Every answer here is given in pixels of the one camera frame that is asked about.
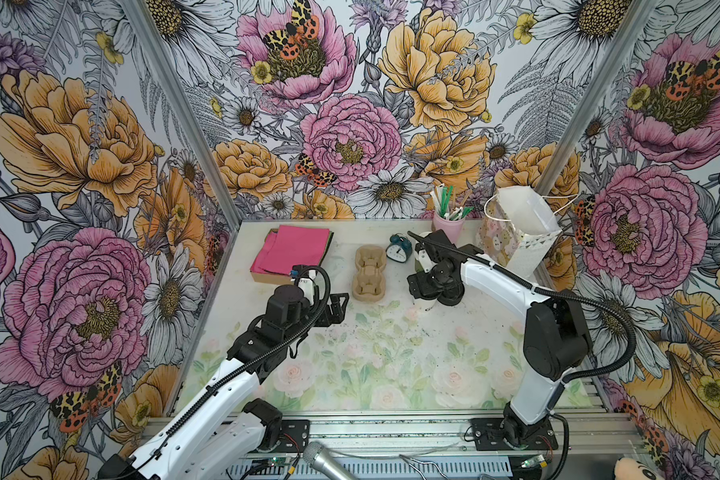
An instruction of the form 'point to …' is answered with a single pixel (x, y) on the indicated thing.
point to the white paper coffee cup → (424, 304)
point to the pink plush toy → (626, 468)
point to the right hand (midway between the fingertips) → (428, 293)
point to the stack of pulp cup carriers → (369, 283)
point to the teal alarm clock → (399, 248)
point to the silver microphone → (319, 457)
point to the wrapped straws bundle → (446, 205)
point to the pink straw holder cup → (452, 229)
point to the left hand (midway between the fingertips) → (332, 306)
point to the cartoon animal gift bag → (520, 230)
